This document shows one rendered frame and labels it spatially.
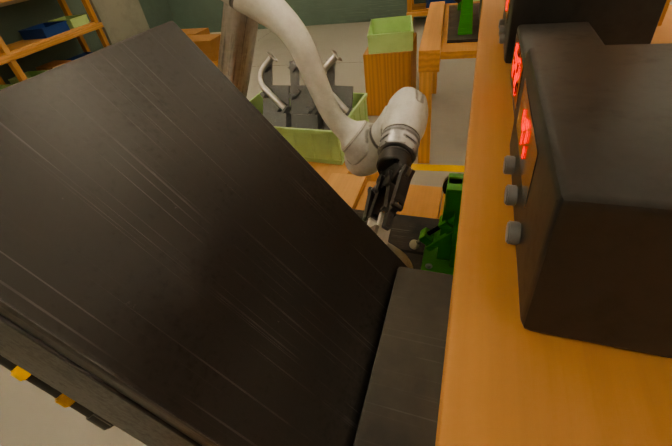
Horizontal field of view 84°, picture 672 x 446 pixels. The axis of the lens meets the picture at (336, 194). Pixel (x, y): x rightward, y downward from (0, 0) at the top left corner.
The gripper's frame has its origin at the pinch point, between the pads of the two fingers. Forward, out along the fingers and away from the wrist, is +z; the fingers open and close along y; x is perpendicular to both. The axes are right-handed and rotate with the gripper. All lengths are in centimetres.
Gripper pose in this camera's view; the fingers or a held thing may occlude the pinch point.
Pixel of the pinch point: (376, 233)
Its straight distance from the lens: 73.2
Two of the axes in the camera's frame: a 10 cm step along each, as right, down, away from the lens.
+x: 8.1, 5.0, 3.1
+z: -2.7, 7.9, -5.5
